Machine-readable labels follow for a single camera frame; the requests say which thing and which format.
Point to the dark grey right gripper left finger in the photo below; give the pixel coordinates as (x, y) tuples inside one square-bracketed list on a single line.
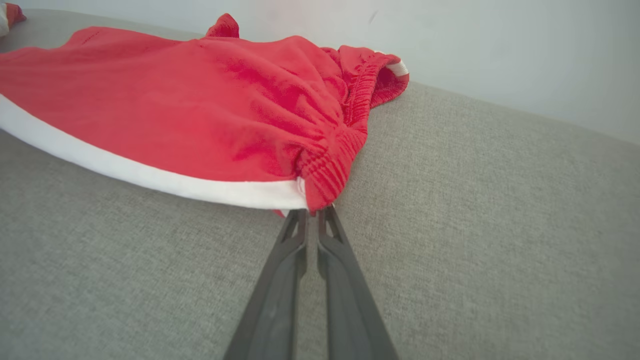
[(275, 310)]

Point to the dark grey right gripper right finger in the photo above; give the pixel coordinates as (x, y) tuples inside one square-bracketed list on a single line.
[(350, 310)]

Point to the red shorts with white trim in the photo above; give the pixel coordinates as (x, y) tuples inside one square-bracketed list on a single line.
[(200, 110)]

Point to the red white basketball jersey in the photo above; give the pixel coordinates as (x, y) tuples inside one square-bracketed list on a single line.
[(14, 12)]

